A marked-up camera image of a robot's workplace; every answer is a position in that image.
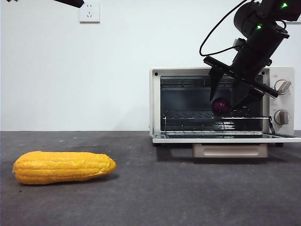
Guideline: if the purple eggplant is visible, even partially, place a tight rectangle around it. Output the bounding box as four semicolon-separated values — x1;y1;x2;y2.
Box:
211;97;230;116

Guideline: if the glass oven door beige handle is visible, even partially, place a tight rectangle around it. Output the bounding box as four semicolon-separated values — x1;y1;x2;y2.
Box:
151;131;301;158

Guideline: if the round beige oven knob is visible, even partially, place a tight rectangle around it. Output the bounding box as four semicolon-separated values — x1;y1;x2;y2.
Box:
274;80;292;95
273;110;290;125

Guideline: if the cream Toshiba toaster oven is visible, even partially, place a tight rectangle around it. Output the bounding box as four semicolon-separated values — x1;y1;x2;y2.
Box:
149;66;295;148

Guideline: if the yellow corn cob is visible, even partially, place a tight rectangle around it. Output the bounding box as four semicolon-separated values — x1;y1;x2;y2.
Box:
13;151;118;186

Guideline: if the metal wire oven rack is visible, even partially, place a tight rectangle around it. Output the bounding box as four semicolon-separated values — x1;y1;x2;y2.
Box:
162;110;271;125

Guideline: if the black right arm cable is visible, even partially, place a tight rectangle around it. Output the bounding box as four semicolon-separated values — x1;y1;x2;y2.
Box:
199;0;250;57

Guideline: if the white wall socket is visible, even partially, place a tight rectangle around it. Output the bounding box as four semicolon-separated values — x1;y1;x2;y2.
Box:
79;2;101;24

